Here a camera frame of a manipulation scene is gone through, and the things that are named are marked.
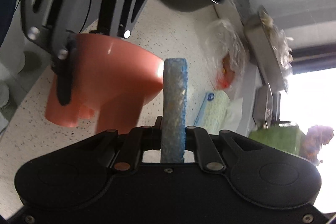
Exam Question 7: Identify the large steel tray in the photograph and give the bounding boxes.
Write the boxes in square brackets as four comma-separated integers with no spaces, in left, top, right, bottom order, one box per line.
[244,6,293,93]

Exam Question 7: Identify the green flower pot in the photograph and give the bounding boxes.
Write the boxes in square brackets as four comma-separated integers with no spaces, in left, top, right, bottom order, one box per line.
[249,126,306,155]

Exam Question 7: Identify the coral footed bowl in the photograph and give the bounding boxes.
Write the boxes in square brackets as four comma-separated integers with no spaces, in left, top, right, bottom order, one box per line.
[45,34,164,134]

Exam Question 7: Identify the clear plastic bag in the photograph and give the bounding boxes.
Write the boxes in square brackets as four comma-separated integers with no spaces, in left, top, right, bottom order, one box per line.
[202,19,248,90]

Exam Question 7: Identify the blue patterned sponge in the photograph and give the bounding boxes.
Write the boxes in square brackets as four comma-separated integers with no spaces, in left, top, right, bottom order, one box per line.
[161,58,188,163]

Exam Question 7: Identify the steel steamer pot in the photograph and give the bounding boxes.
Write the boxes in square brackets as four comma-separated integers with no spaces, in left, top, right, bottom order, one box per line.
[232,0,252,24]

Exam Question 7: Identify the dried orange flowers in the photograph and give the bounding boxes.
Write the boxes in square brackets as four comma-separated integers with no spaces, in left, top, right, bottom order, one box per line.
[299,125,334,166]

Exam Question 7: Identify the small steel tray left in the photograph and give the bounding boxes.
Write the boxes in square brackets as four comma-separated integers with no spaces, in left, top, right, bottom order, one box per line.
[252,84,281,128]

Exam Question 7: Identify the tissue pack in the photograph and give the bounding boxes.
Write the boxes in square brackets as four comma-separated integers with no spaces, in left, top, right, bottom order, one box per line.
[194,90,243,135]

